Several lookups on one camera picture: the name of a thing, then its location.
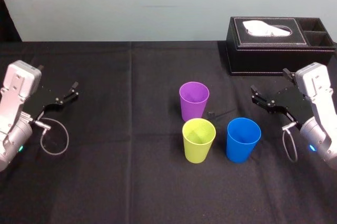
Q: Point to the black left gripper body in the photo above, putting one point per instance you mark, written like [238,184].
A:
[39,102]

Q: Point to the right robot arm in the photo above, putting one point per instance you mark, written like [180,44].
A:
[317,108]

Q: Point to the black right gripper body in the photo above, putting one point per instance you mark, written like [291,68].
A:
[292,105]

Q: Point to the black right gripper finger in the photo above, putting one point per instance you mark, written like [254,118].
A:
[262,100]
[289,75]

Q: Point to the dark background panel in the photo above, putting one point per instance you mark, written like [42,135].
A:
[8,23]

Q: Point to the white tissue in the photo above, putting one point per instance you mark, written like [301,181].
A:
[263,27]

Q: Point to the purple plastic cup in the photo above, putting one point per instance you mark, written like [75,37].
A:
[192,108]

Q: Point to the black leather tissue box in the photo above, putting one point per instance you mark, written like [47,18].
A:
[263,55]

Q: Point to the blue plastic cup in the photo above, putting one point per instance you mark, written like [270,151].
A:
[241,147]

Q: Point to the black tablecloth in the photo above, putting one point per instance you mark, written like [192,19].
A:
[118,171]

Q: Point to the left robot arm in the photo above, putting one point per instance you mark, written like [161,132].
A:
[13,95]

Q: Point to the lime green plastic cup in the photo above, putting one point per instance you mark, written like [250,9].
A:
[197,147]

